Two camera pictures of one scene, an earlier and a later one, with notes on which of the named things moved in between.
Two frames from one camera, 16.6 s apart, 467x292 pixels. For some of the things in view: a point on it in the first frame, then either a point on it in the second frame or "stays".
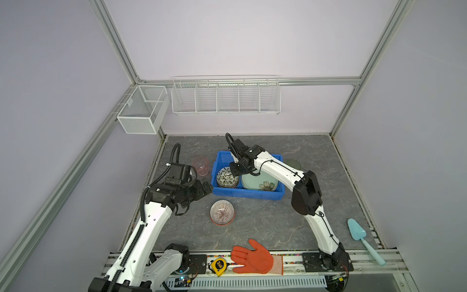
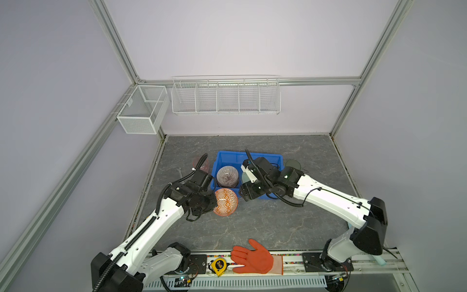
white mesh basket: [145, 110] stays
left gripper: [200, 192] to [213, 204]
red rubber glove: [258, 261] stays
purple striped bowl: [222, 212] to [227, 176]
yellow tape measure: [218, 266] stays
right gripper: [235, 172] to [247, 188]
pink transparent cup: [202, 165] stays
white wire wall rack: [229, 95] stays
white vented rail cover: [281, 283] stays
